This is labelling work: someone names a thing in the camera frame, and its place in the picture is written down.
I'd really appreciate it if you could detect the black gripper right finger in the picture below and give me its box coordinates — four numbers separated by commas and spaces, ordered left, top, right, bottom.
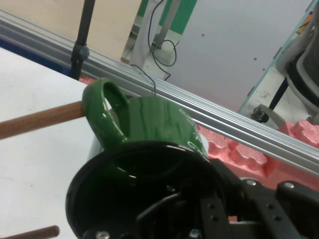
211, 158, 319, 239

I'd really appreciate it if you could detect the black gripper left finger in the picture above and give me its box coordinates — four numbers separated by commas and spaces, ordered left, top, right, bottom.
136, 191, 234, 239

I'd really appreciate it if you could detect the green enamel mug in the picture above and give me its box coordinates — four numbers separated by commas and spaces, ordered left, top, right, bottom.
65, 78, 241, 239

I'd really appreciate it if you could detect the pink foam floor mat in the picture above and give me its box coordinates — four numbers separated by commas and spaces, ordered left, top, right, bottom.
79, 74, 319, 200

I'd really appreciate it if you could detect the grey office chair base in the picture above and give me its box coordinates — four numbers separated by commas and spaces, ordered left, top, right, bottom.
250, 0, 319, 130

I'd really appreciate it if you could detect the brown wooden mug tree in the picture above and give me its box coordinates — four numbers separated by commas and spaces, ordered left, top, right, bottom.
0, 101, 83, 239

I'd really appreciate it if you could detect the black tripod stand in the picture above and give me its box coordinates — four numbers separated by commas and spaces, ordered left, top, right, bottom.
70, 0, 97, 81

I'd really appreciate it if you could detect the aluminium frame rail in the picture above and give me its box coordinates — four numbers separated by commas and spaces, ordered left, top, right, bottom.
0, 9, 319, 179

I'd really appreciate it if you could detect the thin grey dangling cable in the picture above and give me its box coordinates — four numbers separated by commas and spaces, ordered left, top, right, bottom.
129, 0, 178, 98

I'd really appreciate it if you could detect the grey metal post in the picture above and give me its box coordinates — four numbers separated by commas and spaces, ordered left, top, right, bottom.
158, 0, 181, 49

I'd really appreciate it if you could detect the green wall panel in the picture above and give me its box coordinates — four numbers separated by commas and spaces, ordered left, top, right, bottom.
136, 0, 198, 34

